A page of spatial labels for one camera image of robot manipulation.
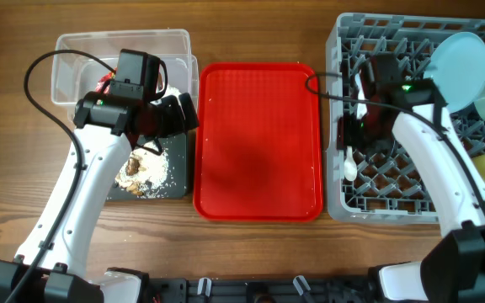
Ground black food waste tray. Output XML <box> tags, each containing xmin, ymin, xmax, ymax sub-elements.
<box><xmin>107</xmin><ymin>134</ymin><xmax>189</xmax><ymax>200</ymax></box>

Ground light blue plate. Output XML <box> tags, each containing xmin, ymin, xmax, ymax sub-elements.
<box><xmin>424</xmin><ymin>32</ymin><xmax>485</xmax><ymax>114</ymax></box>

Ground white napkin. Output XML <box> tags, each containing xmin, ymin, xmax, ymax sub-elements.
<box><xmin>151</xmin><ymin>84</ymin><xmax>181</xmax><ymax>104</ymax></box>

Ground clear plastic waste bin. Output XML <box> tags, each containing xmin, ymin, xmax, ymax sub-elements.
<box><xmin>51</xmin><ymin>29</ymin><xmax>199</xmax><ymax>120</ymax></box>

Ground red snack wrapper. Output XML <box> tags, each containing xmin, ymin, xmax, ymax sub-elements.
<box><xmin>95</xmin><ymin>72</ymin><xmax>115</xmax><ymax>93</ymax></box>

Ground red serving tray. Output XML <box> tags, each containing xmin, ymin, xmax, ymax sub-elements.
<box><xmin>193</xmin><ymin>62</ymin><xmax>323</xmax><ymax>222</ymax></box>

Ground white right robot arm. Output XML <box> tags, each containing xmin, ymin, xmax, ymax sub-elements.
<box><xmin>338</xmin><ymin>55</ymin><xmax>485</xmax><ymax>302</ymax></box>

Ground rice and food scraps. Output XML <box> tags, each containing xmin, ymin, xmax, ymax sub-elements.
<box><xmin>115</xmin><ymin>148</ymin><xmax>168</xmax><ymax>199</ymax></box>

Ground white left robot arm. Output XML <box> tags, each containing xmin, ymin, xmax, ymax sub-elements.
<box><xmin>0</xmin><ymin>49</ymin><xmax>199</xmax><ymax>302</ymax></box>

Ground white plastic spoon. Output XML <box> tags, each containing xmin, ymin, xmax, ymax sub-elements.
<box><xmin>344</xmin><ymin>146</ymin><xmax>358</xmax><ymax>182</ymax></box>

